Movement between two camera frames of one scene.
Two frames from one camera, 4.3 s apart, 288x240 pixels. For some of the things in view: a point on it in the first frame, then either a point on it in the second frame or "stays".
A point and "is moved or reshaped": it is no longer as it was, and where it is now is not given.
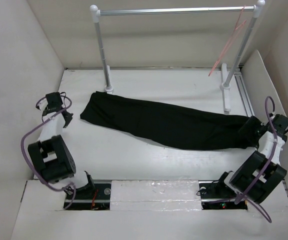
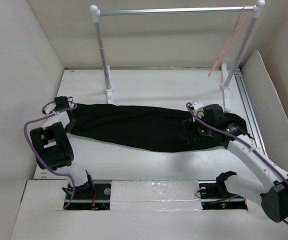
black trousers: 164,124 is moved or reshaped
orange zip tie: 93,198 stays
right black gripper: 253,123 to 203,115
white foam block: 155,195 stays
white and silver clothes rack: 226,79 stays
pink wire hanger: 236,29 stays
